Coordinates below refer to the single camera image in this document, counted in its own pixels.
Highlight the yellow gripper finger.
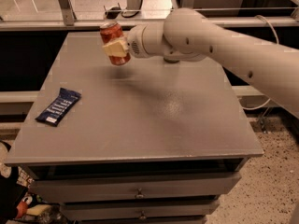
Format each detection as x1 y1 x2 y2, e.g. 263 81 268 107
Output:
102 37 129 58

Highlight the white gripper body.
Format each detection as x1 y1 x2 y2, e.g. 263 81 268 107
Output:
127 25 149 58

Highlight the red coke can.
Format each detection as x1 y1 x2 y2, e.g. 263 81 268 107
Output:
100 21 131 66

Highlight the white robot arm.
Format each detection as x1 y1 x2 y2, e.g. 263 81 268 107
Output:
103 8 299 118

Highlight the green sparkling water can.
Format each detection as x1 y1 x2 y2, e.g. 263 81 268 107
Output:
164 57 179 63

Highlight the blue snack bar wrapper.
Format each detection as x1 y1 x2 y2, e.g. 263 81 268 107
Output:
36 88 81 127

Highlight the grey drawer cabinet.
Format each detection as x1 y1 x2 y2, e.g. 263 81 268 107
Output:
7 32 263 224

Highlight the lower grey drawer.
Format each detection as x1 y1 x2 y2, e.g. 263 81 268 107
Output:
61 200 219 221

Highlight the grey drawer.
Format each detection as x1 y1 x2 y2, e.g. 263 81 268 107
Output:
30 172 241 203
61 200 219 221

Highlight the upper grey drawer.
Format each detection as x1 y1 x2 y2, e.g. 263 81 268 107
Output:
30 172 241 203

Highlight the clutter bag on floor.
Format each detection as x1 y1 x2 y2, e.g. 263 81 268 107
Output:
0 140 68 224

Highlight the metal railing frame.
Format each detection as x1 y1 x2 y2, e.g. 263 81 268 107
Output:
0 0 299 32

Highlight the white cable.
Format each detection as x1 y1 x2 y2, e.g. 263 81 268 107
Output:
241 14 280 111

